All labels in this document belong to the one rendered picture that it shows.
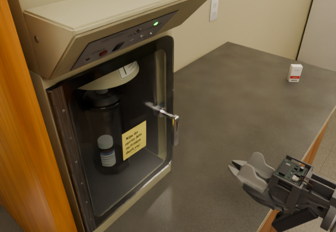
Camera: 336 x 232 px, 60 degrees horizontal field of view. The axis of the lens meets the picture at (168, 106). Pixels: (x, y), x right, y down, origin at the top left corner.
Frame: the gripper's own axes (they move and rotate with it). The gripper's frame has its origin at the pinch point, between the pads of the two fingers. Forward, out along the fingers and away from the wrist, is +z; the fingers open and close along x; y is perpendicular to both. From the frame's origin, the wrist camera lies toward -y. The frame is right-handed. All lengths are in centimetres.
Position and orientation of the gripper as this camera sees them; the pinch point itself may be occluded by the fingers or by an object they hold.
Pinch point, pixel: (235, 168)
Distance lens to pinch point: 67.5
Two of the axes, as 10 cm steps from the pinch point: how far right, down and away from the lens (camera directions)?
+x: -6.4, 4.4, -6.4
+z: -7.7, -3.6, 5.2
